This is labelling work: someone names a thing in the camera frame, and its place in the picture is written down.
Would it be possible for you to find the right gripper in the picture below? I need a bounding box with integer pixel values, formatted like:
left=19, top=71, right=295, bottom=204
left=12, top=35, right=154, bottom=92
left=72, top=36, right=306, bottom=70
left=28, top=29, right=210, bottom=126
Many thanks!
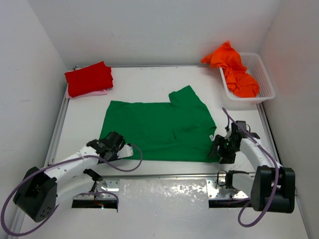
left=207, top=134, right=238, bottom=164

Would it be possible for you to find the green t-shirt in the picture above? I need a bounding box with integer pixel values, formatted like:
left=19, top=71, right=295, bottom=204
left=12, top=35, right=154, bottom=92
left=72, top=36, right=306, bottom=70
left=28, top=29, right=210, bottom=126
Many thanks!
left=100, top=86, right=218, bottom=163

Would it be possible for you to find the pink t-shirt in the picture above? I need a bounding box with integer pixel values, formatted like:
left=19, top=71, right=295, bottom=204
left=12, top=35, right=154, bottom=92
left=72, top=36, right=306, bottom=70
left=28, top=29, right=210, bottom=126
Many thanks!
left=65, top=90, right=107, bottom=99

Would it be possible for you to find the red t-shirt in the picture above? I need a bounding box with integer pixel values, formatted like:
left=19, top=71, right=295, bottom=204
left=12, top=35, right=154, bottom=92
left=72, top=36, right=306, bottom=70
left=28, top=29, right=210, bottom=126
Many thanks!
left=64, top=61, right=114, bottom=98

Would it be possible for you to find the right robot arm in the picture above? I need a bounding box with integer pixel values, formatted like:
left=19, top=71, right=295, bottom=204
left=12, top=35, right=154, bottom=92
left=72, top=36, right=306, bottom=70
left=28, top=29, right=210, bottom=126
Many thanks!
left=209, top=135, right=296, bottom=214

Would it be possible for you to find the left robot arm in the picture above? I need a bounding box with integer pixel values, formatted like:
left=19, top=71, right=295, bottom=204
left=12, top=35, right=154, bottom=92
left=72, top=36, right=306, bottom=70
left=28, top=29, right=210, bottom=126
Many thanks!
left=13, top=131, right=134, bottom=222

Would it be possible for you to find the orange t-shirt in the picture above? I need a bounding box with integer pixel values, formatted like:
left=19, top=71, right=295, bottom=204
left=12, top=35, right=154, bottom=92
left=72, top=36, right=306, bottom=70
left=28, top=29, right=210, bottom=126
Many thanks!
left=201, top=41, right=260, bottom=98

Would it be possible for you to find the white plastic basket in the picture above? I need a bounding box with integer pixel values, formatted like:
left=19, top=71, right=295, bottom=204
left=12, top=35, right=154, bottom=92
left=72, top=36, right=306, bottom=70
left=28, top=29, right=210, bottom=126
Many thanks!
left=219, top=53, right=276, bottom=111

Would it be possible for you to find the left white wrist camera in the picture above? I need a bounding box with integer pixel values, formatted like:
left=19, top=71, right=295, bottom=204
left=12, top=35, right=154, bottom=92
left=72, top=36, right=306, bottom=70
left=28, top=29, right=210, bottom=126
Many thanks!
left=117, top=144, right=134, bottom=159

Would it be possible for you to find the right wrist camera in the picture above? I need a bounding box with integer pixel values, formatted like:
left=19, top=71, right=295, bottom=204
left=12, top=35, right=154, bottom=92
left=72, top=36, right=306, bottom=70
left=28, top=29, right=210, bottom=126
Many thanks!
left=231, top=120, right=251, bottom=134

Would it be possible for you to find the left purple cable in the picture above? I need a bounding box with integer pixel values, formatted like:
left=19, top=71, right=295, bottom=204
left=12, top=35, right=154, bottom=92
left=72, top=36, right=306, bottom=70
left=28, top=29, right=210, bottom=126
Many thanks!
left=0, top=143, right=143, bottom=237

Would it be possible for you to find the purple cable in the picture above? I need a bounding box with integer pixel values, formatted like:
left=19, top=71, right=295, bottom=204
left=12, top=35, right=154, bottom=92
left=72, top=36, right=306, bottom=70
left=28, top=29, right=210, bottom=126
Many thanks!
left=221, top=107, right=284, bottom=228
left=0, top=143, right=143, bottom=237

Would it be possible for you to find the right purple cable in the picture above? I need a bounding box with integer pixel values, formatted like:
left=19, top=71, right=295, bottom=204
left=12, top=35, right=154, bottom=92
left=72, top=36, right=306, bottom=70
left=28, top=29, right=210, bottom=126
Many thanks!
left=221, top=107, right=284, bottom=228

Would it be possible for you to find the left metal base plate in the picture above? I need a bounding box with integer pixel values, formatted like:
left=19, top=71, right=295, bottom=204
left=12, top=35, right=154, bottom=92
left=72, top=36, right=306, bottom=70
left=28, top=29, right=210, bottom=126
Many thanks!
left=73, top=178, right=120, bottom=201

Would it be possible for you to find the metal base plate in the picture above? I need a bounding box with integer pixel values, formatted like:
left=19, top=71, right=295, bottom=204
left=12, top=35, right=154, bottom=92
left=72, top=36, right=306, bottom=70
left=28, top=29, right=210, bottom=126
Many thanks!
left=73, top=178, right=120, bottom=201
left=206, top=179, right=249, bottom=200

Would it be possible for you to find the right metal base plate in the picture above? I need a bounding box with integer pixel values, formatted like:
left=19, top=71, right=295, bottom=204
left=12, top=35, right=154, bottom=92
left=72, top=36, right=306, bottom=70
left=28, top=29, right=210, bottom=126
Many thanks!
left=206, top=179, right=249, bottom=200

